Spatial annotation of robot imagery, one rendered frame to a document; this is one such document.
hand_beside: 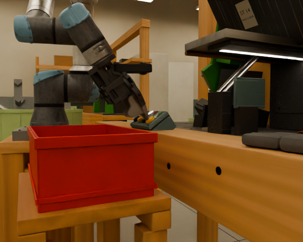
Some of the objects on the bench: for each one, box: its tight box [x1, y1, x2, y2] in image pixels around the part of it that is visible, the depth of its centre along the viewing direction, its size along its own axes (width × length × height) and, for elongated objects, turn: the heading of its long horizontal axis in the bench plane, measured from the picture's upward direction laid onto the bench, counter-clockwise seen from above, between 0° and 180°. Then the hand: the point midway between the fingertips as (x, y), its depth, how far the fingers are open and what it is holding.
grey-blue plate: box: [233, 77, 265, 135], centre depth 70 cm, size 10×2×14 cm
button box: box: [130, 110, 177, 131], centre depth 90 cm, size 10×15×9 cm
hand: (146, 114), depth 83 cm, fingers closed
